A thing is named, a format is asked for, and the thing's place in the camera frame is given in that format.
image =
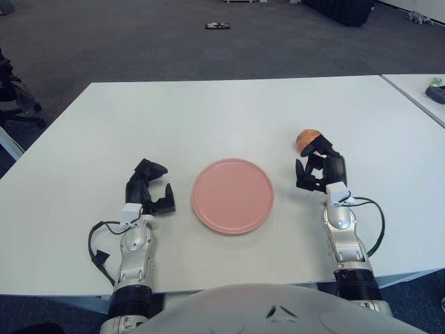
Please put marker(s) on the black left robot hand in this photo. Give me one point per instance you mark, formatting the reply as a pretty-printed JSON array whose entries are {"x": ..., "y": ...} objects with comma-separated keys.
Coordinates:
[{"x": 137, "y": 188}]

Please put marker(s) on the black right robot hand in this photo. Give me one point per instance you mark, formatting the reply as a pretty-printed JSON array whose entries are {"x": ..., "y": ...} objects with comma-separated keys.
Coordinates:
[{"x": 337, "y": 167}]

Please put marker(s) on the red yellow apple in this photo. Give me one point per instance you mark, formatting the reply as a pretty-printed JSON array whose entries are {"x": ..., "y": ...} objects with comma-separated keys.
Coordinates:
[{"x": 306, "y": 137}]

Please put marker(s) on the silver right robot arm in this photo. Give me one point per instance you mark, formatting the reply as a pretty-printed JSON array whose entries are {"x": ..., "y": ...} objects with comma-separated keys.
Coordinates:
[{"x": 344, "y": 240}]

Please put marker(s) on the pink round plate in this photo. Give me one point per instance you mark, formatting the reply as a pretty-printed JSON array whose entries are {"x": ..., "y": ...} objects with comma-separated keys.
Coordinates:
[{"x": 233, "y": 195}]

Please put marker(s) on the black handheld device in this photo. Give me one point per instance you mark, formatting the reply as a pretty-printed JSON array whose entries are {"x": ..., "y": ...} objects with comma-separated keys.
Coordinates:
[{"x": 436, "y": 94}]

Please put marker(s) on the green packet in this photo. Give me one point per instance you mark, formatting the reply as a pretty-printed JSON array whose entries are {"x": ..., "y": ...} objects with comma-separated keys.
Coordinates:
[{"x": 437, "y": 81}]

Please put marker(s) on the white furniture leg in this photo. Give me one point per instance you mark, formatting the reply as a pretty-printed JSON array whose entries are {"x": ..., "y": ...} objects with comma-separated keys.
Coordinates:
[{"x": 10, "y": 142}]

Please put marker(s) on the large black box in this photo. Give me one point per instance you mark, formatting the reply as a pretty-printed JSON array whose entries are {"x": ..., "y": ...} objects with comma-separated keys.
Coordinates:
[{"x": 340, "y": 10}]

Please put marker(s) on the black office chair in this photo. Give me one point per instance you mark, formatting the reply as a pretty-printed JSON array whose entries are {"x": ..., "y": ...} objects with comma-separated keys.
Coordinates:
[{"x": 14, "y": 87}]

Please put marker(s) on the grey robot torso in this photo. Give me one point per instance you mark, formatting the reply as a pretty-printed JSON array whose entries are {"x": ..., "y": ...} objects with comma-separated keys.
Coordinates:
[{"x": 243, "y": 309}]

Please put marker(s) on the small grey floor toy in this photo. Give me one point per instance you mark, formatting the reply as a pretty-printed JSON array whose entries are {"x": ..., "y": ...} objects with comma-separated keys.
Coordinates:
[{"x": 419, "y": 16}]

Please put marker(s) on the small black floor object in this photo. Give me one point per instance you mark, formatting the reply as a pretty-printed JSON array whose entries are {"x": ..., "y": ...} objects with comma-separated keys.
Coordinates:
[{"x": 217, "y": 25}]

